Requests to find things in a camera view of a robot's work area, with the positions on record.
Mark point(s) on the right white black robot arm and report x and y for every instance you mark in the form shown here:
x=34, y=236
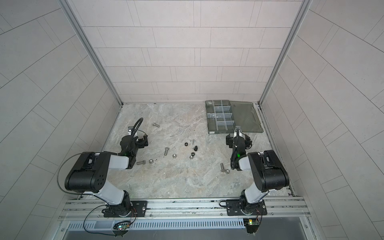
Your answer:
x=268, y=173

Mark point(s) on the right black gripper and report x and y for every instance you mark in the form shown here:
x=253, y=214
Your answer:
x=237, y=139

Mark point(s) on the right circuit board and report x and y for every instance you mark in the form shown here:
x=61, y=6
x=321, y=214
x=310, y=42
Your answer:
x=251, y=225

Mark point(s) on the circuit board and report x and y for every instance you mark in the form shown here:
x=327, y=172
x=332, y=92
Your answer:
x=122, y=226
x=251, y=225

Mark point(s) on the left circuit board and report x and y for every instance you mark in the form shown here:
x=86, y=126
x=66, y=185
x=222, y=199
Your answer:
x=122, y=226

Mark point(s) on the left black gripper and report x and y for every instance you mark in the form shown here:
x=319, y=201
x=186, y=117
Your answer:
x=140, y=141

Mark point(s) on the aluminium mounting rail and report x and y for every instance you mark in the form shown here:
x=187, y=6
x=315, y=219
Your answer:
x=198, y=208

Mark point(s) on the grey compartment organizer box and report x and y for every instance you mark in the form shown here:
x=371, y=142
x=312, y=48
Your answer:
x=224, y=116

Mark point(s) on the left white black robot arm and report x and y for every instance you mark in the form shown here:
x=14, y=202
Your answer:
x=88, y=176

